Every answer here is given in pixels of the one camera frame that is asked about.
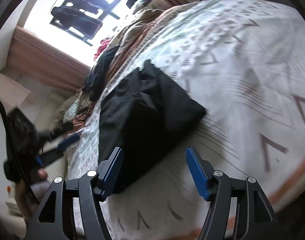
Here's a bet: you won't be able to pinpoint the cream leather headboard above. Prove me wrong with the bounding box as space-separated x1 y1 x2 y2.
0 93 76 237

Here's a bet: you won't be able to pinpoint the black garment with yellow print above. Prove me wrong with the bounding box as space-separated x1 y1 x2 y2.
99 60 206 193

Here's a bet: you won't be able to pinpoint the red cloth by window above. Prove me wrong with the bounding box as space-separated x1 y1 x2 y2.
93 37 112 61

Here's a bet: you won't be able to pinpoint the orange brown blanket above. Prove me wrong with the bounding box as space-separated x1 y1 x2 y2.
72 100 95 132

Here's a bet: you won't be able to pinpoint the black cable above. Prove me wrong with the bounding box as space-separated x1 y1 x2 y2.
0 93 41 205

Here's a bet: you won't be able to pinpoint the dark clothes hanging at window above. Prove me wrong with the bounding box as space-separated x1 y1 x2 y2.
50 0 152 46

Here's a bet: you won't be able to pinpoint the patterned white bed quilt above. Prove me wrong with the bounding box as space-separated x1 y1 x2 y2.
67 0 305 239

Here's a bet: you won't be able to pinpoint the dark knitted garment on bed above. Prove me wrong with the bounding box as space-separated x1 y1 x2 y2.
82 46 119 102

